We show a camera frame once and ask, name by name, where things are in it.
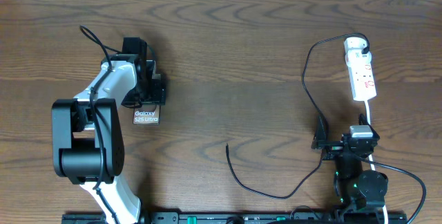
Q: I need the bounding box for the black mounting rail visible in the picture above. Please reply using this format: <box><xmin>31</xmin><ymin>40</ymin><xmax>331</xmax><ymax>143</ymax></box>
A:
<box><xmin>61</xmin><ymin>210</ymin><xmax>407</xmax><ymax>224</ymax></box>

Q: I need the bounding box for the white power strip cord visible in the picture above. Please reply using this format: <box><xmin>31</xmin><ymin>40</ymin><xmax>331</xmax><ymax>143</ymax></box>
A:
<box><xmin>364</xmin><ymin>100</ymin><xmax>390</xmax><ymax>224</ymax></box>

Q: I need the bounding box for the black charging cable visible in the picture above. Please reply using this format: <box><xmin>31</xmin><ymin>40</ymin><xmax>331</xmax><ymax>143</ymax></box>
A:
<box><xmin>225</xmin><ymin>32</ymin><xmax>371</xmax><ymax>200</ymax></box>

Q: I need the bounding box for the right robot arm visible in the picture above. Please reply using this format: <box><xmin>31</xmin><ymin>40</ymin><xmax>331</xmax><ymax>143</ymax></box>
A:
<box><xmin>311</xmin><ymin>114</ymin><xmax>388</xmax><ymax>212</ymax></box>

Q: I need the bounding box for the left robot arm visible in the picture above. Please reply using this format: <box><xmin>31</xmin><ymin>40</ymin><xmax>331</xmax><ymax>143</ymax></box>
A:
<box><xmin>51</xmin><ymin>53</ymin><xmax>165</xmax><ymax>223</ymax></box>

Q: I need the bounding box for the white power strip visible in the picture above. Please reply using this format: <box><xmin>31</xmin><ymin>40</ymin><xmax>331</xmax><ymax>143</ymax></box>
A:
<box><xmin>345</xmin><ymin>49</ymin><xmax>376</xmax><ymax>102</ymax></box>

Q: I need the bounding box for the white charger plug adapter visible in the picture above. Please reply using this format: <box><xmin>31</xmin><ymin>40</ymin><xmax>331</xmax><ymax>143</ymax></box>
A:
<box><xmin>344</xmin><ymin>37</ymin><xmax>367</xmax><ymax>53</ymax></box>

